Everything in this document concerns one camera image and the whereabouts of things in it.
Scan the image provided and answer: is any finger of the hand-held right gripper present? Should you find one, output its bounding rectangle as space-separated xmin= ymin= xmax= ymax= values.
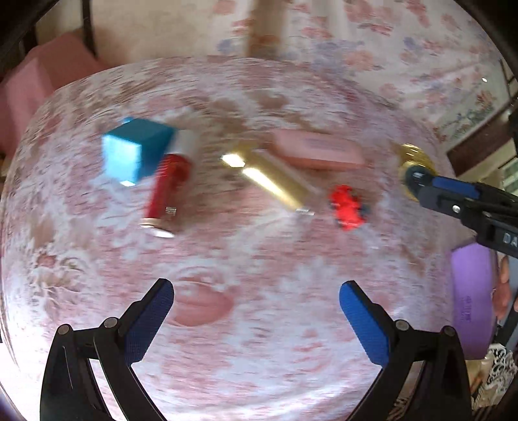
xmin=407 ymin=167 xmax=518 ymax=215
xmin=417 ymin=187 xmax=488 ymax=235

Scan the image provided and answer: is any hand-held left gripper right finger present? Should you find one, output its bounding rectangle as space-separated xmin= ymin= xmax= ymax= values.
xmin=339 ymin=280 xmax=473 ymax=421

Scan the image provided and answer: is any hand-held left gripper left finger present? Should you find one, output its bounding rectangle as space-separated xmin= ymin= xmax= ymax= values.
xmin=39 ymin=279 xmax=175 ymax=421

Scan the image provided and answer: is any gold alarm clock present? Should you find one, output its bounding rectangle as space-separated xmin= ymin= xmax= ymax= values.
xmin=394 ymin=142 xmax=438 ymax=202

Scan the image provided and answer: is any purple round container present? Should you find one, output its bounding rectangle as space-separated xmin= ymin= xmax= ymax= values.
xmin=450 ymin=243 xmax=502 ymax=361

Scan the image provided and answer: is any red toy car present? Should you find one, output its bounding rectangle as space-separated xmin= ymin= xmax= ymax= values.
xmin=329 ymin=184 xmax=371 ymax=231

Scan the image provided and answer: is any red spray can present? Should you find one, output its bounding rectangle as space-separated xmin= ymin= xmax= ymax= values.
xmin=140 ymin=130 xmax=199 ymax=239

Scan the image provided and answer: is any pink case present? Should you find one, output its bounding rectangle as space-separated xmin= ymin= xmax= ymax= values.
xmin=270 ymin=130 xmax=365 ymax=170

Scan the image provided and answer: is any blue crank box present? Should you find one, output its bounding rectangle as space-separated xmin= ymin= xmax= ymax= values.
xmin=101 ymin=117 xmax=179 ymax=187

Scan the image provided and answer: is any gold perfume bottle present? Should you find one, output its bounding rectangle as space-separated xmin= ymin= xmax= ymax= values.
xmin=220 ymin=148 xmax=320 ymax=215

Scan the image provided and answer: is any person's right hand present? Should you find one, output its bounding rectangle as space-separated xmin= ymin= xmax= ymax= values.
xmin=491 ymin=256 xmax=518 ymax=322

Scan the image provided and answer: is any pink lace tablecloth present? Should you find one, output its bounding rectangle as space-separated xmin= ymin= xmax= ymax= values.
xmin=0 ymin=57 xmax=498 ymax=421

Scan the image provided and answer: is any floral bed cover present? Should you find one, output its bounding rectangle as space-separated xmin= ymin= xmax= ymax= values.
xmin=214 ymin=0 xmax=511 ymax=142

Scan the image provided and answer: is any pink stool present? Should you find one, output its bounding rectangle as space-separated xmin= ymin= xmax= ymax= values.
xmin=0 ymin=34 xmax=108 ymax=163

